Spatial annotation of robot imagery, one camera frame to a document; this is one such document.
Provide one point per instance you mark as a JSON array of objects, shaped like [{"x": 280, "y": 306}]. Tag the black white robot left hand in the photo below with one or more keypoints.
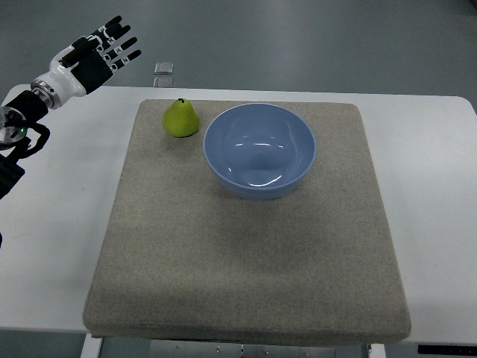
[{"x": 86, "y": 64}]

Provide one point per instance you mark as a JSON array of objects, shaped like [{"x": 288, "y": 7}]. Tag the green pear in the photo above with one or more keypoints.
[{"x": 180, "y": 119}]

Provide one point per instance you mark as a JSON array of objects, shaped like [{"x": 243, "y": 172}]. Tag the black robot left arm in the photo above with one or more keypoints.
[{"x": 21, "y": 134}]

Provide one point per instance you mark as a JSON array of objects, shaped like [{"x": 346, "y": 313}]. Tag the blue bowl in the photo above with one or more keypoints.
[{"x": 259, "y": 151}]

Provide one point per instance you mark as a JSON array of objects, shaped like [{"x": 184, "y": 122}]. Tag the lower metal floor plate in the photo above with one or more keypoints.
[{"x": 162, "y": 82}]

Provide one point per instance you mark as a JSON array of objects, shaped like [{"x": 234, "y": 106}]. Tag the metal floor plate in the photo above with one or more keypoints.
[
  {"x": 162, "y": 82},
  {"x": 163, "y": 68}
]

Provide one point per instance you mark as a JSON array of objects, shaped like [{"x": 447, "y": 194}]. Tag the upper metal floor plate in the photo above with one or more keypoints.
[{"x": 163, "y": 68}]

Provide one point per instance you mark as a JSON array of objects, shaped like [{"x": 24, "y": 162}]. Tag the beige felt mat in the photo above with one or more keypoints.
[{"x": 185, "y": 259}]

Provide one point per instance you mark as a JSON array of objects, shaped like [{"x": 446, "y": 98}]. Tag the metal table frame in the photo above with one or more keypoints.
[{"x": 162, "y": 348}]

